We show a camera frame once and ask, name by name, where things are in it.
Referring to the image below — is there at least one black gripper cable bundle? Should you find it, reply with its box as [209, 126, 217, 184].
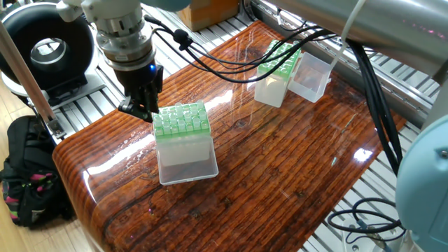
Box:
[143, 14, 407, 176]

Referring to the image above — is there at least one black backpack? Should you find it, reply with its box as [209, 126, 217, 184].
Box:
[0, 115, 74, 228]

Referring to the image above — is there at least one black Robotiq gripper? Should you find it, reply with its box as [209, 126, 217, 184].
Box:
[112, 60, 166, 124]

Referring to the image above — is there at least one thin white plastic strip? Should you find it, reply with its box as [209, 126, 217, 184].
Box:
[328, 0, 368, 69]

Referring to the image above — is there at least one cardboard box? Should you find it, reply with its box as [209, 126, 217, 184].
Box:
[171, 0, 242, 32]

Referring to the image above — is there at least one black loose cable with plug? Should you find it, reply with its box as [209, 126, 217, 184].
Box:
[328, 198, 407, 237]

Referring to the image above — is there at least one black round ring device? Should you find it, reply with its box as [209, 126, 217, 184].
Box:
[0, 3, 99, 106]

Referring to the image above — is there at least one clear pipette box green rack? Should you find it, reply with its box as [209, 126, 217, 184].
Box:
[253, 40, 333, 108]
[153, 102, 219, 186]

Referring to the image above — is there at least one brown wooden pole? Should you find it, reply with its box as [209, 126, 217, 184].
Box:
[0, 24, 64, 137]

